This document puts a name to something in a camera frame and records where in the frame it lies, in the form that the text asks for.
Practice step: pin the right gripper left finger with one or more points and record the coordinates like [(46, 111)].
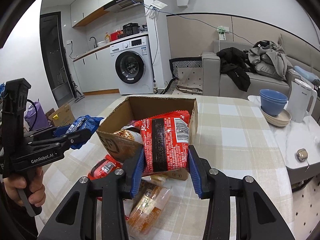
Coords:
[(76, 215)]

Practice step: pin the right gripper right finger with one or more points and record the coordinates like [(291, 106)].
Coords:
[(256, 216)]

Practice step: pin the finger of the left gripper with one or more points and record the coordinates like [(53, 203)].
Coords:
[(47, 133), (81, 137)]

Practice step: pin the blue cookie packet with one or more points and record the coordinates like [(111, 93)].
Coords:
[(82, 123)]

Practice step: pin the orange biscuit packet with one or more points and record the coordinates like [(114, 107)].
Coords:
[(147, 207)]

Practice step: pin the red black noodle packet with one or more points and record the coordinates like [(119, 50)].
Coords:
[(166, 140)]

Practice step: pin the white red noodle snack bag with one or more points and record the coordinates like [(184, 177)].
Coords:
[(130, 132)]

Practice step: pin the person's left hand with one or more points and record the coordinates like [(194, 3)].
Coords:
[(36, 187)]

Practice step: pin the purple bag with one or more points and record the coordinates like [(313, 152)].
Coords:
[(35, 116)]

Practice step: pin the small cardboard box on floor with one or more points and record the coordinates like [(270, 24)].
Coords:
[(61, 117)]

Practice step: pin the SF Express cardboard box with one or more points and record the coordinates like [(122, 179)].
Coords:
[(134, 108)]

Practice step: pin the dark door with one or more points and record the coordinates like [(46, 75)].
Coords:
[(55, 58)]

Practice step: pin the white kitchen cabinets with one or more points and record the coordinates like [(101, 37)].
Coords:
[(96, 72)]

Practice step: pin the tape roll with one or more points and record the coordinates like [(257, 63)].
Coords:
[(302, 155)]

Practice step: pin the white side table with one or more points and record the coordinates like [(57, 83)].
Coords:
[(296, 136)]

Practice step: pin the beige plate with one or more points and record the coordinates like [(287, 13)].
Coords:
[(281, 120)]

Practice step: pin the white washing machine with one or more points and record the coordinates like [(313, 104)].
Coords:
[(133, 66)]

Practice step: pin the blue bowls stack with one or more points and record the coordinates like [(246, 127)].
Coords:
[(272, 102)]

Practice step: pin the white electric kettle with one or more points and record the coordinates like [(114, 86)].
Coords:
[(302, 100)]

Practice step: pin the black rice cooker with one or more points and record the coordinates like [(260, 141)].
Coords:
[(131, 29)]

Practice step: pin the black patterned chair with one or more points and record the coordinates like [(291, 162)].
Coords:
[(187, 76)]

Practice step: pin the black jacket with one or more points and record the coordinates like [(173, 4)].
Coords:
[(233, 64)]

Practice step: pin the range hood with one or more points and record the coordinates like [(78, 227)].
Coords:
[(120, 5)]

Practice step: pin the grey jacket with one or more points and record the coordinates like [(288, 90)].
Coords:
[(269, 59)]

